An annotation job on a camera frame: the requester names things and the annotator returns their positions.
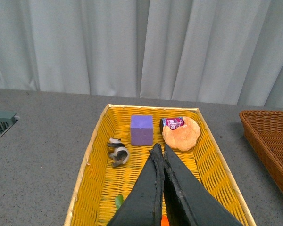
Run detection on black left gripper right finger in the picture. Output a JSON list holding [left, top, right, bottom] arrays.
[[164, 145, 242, 226]]

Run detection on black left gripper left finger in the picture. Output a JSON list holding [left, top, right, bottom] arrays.
[[107, 143, 165, 226]]

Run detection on brown wicker basket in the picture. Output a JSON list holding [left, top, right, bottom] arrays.
[[239, 110, 283, 193]]

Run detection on green leaf toy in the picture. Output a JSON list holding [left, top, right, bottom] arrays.
[[115, 195, 124, 210]]

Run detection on orange toy piece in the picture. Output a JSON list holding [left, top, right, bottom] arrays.
[[161, 215, 170, 226]]

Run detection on grey white toy cat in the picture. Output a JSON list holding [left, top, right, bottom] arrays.
[[107, 137, 130, 168]]

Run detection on bread roll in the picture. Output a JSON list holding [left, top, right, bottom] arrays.
[[162, 116, 200, 152]]

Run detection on purple foam cube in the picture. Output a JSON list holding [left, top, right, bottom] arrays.
[[130, 115, 153, 146]]

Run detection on grey curtain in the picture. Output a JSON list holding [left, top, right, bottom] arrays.
[[0, 0, 283, 108]]

